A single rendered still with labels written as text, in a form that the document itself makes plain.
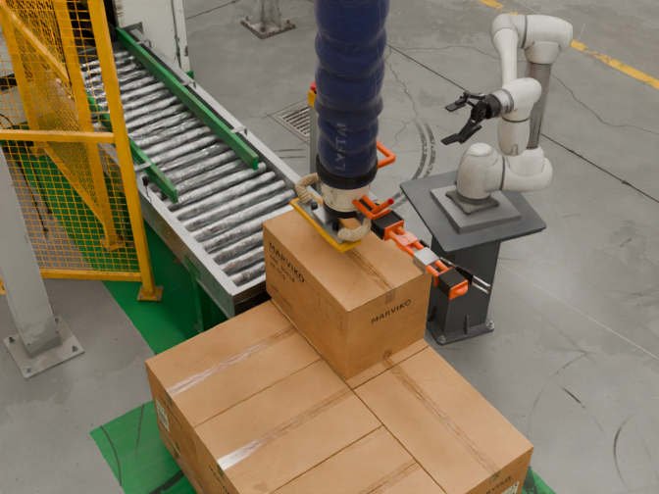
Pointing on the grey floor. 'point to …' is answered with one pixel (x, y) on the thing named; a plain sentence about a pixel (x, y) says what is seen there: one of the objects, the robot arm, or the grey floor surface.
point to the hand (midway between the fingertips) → (447, 124)
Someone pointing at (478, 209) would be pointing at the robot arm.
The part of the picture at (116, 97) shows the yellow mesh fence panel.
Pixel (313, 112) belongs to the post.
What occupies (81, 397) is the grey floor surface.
